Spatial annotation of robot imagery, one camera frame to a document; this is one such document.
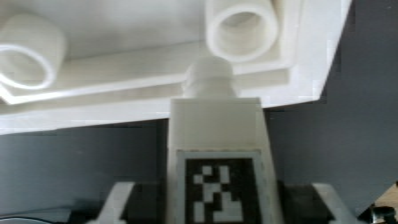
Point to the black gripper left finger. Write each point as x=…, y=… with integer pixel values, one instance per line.
x=133, y=206

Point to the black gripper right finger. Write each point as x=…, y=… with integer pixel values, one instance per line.
x=312, y=205

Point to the white table leg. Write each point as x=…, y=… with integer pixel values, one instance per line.
x=221, y=175

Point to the white square tabletop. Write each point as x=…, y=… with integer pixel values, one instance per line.
x=95, y=55

